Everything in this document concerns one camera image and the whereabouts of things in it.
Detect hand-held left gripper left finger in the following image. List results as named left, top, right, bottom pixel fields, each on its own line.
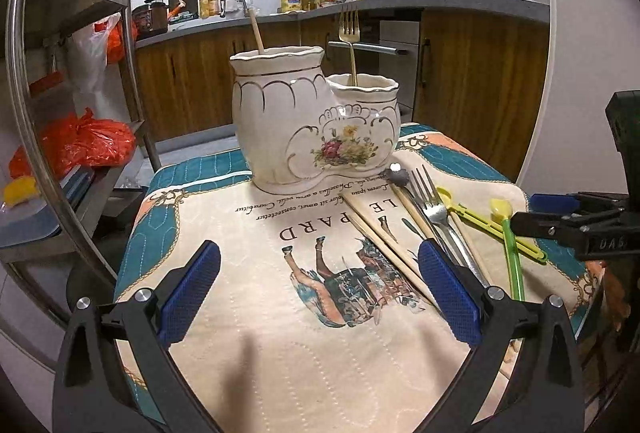
left=52, top=240, right=223, bottom=433

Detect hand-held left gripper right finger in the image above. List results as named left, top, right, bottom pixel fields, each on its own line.
left=417, top=238, right=586, bottom=433

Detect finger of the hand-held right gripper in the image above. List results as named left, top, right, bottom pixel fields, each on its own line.
left=530, top=192, right=632, bottom=219
left=510, top=211, right=632, bottom=262

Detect yellow spoon with green handle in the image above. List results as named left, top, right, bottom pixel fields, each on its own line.
left=489, top=198, right=526, bottom=303

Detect silver fork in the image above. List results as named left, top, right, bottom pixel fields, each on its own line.
left=407, top=164, right=491, bottom=289

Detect wooden stick with grey head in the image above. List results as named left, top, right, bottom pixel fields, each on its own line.
left=387, top=165, right=493, bottom=289

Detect white floral ceramic utensil holder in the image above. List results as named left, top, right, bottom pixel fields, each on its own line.
left=229, top=45, right=402, bottom=194

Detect printed quilted table mat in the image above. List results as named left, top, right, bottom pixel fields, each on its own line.
left=114, top=122, right=608, bottom=433

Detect wooden kitchen cabinets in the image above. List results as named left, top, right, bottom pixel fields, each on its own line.
left=132, top=5, right=551, bottom=184

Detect large orange plastic bag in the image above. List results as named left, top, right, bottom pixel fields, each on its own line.
left=10, top=108, right=137, bottom=180

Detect yellow plastic object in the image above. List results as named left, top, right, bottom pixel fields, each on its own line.
left=2, top=176, right=41, bottom=206

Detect grey kitchen countertop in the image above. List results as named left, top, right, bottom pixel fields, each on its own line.
left=135, top=0, right=551, bottom=48

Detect white plastic bag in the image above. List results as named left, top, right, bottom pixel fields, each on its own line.
left=67, top=13, right=123, bottom=94

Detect hanging orange plastic bag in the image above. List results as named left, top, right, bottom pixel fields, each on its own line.
left=95, top=15, right=139, bottom=64

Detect gold fork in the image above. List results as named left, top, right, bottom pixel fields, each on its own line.
left=338, top=3, right=361, bottom=88

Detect brown pressure cooker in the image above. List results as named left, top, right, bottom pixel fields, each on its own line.
left=131, top=0, right=169, bottom=40

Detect metal oven handle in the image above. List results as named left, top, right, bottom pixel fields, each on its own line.
left=328, top=40, right=408, bottom=56

